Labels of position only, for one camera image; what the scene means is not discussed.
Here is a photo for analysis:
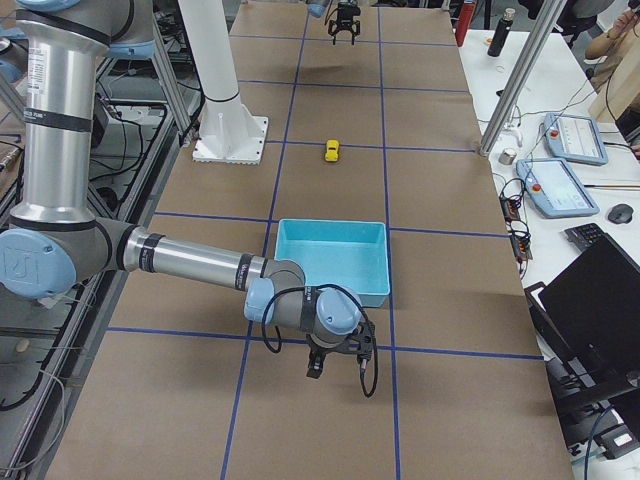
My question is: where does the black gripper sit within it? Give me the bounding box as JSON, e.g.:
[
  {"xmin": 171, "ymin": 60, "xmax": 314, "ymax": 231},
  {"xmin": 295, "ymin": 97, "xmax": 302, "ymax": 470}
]
[
  {"xmin": 328, "ymin": 1, "xmax": 361, "ymax": 45},
  {"xmin": 306, "ymin": 322, "xmax": 376, "ymax": 379}
]

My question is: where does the yellow beetle toy car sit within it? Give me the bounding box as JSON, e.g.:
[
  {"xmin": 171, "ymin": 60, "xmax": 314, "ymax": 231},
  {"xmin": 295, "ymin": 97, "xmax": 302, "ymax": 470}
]
[{"xmin": 324, "ymin": 139, "xmax": 340, "ymax": 163}]

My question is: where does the light blue plastic bin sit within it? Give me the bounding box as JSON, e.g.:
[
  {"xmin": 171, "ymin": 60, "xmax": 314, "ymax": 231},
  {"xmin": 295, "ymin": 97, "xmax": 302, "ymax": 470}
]
[{"xmin": 275, "ymin": 219, "xmax": 390, "ymax": 308}]

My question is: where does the red cylinder bottle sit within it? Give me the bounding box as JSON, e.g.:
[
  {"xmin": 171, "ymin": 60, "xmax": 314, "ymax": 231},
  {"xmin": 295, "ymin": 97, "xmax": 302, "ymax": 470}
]
[{"xmin": 455, "ymin": 0, "xmax": 477, "ymax": 47}]

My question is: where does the black bottle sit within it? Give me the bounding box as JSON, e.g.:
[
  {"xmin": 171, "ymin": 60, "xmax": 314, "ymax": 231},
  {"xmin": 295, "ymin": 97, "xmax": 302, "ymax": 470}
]
[{"xmin": 487, "ymin": 8, "xmax": 516, "ymax": 57}]

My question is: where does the teach pendant far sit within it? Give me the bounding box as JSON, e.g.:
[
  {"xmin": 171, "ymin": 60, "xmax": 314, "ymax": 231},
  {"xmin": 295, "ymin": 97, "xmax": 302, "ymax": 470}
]
[{"xmin": 544, "ymin": 112, "xmax": 609, "ymax": 166}]

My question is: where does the teach pendant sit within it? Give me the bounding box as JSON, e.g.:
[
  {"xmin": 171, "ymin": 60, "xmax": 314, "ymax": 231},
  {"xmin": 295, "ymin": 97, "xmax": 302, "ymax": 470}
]
[
  {"xmin": 544, "ymin": 112, "xmax": 609, "ymax": 166},
  {"xmin": 515, "ymin": 158, "xmax": 600, "ymax": 219}
]

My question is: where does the teach pendant near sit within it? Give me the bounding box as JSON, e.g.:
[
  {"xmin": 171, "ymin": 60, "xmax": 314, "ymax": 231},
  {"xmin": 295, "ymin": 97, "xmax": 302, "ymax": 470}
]
[{"xmin": 515, "ymin": 158, "xmax": 600, "ymax": 219}]

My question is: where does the person at desk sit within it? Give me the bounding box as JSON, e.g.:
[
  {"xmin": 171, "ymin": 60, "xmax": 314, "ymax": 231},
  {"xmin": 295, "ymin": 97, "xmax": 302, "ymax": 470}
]
[{"xmin": 585, "ymin": 7, "xmax": 639, "ymax": 92}]

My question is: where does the black laptop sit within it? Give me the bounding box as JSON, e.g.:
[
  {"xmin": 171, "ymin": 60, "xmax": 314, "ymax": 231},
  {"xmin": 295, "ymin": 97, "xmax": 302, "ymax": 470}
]
[{"xmin": 525, "ymin": 234, "xmax": 639, "ymax": 459}]

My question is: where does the black keyboard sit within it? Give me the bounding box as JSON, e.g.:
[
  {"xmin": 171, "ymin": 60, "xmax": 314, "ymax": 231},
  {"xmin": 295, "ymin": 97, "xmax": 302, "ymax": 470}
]
[{"xmin": 564, "ymin": 223, "xmax": 606, "ymax": 252}]

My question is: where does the black computer mouse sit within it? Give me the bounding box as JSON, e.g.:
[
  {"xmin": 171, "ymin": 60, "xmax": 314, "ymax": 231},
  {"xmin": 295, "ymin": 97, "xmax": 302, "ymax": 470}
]
[{"xmin": 607, "ymin": 203, "xmax": 634, "ymax": 225}]

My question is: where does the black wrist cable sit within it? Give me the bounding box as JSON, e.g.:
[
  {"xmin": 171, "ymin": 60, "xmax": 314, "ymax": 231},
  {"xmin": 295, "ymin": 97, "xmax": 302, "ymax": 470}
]
[{"xmin": 262, "ymin": 283, "xmax": 380, "ymax": 399}]

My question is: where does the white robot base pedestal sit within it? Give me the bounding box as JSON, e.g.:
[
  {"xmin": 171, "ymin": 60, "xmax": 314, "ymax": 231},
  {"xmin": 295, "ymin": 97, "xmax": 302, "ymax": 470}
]
[{"xmin": 179, "ymin": 0, "xmax": 269, "ymax": 165}]

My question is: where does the aluminium frame post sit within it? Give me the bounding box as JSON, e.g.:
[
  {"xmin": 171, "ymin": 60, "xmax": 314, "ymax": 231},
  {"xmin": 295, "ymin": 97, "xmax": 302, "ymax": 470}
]
[{"xmin": 478, "ymin": 0, "xmax": 567, "ymax": 157}]

